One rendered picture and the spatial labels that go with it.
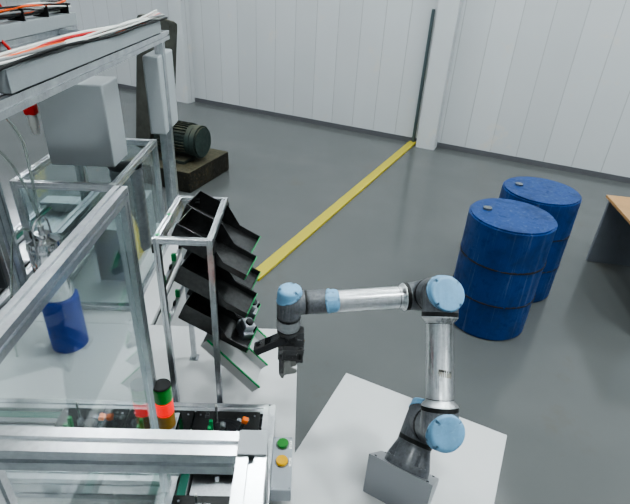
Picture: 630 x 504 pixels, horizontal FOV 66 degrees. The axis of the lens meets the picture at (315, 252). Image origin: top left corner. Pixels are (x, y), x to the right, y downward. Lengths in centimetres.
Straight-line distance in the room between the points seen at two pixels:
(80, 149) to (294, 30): 700
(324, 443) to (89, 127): 172
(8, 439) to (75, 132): 204
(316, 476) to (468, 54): 712
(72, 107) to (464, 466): 221
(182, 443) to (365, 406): 162
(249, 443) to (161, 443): 9
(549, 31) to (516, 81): 75
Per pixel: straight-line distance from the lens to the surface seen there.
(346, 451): 198
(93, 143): 252
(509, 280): 378
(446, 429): 159
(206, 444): 55
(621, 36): 807
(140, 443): 56
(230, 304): 173
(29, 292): 83
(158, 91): 291
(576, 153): 833
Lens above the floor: 241
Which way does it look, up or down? 30 degrees down
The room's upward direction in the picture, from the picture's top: 3 degrees clockwise
